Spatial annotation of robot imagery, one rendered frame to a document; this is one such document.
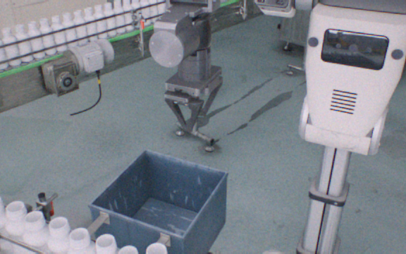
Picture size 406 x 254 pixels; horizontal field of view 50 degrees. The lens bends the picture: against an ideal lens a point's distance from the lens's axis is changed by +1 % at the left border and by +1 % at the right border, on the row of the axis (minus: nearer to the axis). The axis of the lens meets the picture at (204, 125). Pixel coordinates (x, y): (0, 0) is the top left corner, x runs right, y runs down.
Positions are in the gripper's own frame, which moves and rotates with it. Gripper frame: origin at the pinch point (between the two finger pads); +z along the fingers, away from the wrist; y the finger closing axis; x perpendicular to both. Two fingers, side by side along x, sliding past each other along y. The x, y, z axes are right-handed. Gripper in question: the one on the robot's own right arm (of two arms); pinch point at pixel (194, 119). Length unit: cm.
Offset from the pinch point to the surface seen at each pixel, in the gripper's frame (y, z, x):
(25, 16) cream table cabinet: -246, 88, -300
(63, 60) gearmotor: -83, 39, -108
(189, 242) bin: -14, 49, -9
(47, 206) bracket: 4.6, 31.4, -38.0
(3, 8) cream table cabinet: -239, 81, -320
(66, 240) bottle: 15.0, 26.7, -22.6
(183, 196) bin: -42, 60, -25
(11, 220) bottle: 16.0, 25.5, -36.2
